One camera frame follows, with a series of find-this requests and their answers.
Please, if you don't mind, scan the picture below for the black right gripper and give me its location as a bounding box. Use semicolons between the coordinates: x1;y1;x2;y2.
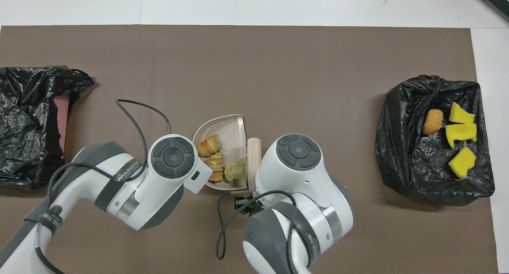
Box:
231;190;265;217

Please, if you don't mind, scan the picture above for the pale beige foam chunk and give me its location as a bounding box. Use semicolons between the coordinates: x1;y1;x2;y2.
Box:
224;157;248;182
205;153;224;183

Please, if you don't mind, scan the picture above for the orange striped toy croissant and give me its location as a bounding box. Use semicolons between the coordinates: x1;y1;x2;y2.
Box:
197;134;222;158

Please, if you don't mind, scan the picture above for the beige plastic dustpan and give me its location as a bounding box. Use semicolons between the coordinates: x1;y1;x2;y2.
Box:
192;114;249;191

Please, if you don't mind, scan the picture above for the brown toy bread roll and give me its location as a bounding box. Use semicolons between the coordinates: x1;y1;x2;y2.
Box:
422;109;443;136

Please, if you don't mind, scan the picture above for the yellow sponge piece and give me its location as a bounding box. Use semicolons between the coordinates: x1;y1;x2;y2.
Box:
448;147;477;179
445;123;477;148
449;102;476;124

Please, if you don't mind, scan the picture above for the right black trash bag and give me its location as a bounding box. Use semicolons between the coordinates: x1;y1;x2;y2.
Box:
375;75;495;206

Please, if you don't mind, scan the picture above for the black bag over pink bin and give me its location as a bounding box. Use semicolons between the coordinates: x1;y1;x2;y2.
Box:
0;66;95;188

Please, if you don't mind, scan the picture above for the large brown table mat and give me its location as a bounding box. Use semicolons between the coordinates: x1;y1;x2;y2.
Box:
0;25;499;274

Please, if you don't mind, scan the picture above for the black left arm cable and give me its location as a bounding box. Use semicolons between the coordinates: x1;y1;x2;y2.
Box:
34;99;171;274

